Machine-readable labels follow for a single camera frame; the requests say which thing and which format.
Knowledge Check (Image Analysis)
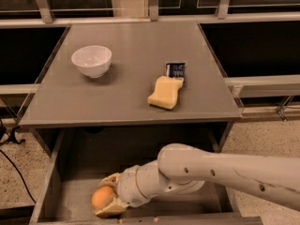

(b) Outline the black floor cable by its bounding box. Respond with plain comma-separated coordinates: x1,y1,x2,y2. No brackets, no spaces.
0,118,37,204

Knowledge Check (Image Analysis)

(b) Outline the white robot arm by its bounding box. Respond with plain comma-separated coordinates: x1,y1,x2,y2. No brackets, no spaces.
91,143,300,218

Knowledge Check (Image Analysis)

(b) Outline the dark blue snack packet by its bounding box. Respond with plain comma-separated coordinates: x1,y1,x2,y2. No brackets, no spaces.
166,63,186,84

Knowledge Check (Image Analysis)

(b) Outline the orange fruit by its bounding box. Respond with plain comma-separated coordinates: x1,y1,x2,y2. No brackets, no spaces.
91,186,114,210

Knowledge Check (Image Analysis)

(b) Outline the yellow sponge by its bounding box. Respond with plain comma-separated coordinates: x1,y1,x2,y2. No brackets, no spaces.
147,76,183,110

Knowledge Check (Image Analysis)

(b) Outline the metal railing frame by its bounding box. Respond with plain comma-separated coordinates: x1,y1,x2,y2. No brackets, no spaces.
0,0,300,125

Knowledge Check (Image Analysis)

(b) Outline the white ceramic bowl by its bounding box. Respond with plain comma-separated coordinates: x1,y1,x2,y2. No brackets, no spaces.
71,45,113,78

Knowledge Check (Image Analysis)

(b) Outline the grey counter cabinet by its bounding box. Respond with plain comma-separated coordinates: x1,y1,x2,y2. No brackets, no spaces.
21,22,241,158

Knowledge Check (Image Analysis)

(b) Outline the open grey top drawer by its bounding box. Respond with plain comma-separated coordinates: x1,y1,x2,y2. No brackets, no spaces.
30,126,263,225

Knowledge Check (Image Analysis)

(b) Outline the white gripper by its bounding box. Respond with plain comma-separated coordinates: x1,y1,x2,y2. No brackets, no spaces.
94,165,150,218

